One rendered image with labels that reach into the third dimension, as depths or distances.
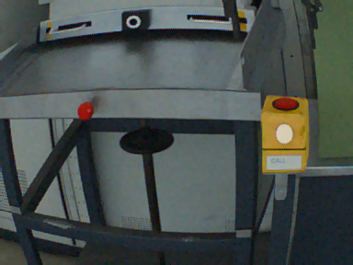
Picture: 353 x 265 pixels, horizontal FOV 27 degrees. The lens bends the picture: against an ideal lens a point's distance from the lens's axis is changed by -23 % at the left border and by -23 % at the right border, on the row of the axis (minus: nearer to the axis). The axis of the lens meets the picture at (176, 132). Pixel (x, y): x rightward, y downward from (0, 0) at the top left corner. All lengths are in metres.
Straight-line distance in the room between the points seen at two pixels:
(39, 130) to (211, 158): 0.51
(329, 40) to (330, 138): 0.20
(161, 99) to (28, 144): 0.99
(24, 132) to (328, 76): 1.29
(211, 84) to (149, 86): 0.11
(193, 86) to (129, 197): 0.95
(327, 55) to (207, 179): 1.05
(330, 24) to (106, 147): 1.18
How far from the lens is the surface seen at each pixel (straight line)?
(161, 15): 1.85
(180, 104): 1.55
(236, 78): 1.57
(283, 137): 1.28
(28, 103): 1.65
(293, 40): 2.19
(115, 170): 2.43
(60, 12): 1.94
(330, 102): 1.44
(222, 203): 2.40
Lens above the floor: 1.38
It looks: 23 degrees down
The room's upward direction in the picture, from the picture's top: 5 degrees counter-clockwise
